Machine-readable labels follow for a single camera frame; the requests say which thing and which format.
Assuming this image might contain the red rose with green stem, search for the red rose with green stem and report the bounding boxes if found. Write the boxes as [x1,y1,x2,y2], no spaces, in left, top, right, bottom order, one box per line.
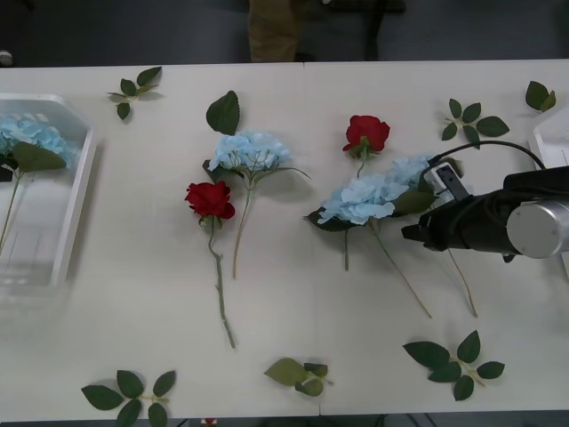
[341,115,392,271]
[185,181,237,350]

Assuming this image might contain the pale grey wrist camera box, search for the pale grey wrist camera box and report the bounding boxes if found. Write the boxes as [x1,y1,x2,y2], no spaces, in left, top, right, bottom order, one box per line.
[421,162,471,205]

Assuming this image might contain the person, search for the person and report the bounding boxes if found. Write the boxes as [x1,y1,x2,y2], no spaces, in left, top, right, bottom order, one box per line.
[247,0,300,63]

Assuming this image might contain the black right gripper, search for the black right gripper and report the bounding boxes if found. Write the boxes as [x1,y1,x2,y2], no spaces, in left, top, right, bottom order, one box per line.
[401,197,479,254]

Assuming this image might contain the pair of green leaves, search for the pair of green leaves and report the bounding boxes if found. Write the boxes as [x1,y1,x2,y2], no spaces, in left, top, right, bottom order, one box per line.
[525,80,558,113]

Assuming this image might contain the pale blue flower with stem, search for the pale blue flower with stem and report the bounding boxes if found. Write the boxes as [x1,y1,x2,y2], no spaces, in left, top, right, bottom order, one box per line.
[0,113,80,254]
[303,173,439,319]
[202,90,312,280]
[385,152,479,318]

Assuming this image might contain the black camera cable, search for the black camera cable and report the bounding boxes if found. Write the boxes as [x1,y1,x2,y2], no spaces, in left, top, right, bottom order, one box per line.
[433,140,547,171]

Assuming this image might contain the pale green leaf sprig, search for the pale green leaf sprig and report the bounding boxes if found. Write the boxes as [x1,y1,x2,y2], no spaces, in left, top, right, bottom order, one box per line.
[262,357,334,399]

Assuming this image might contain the shallow white box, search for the shallow white box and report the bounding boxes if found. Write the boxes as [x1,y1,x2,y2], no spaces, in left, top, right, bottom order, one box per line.
[527,103,569,280]
[0,93,98,286]

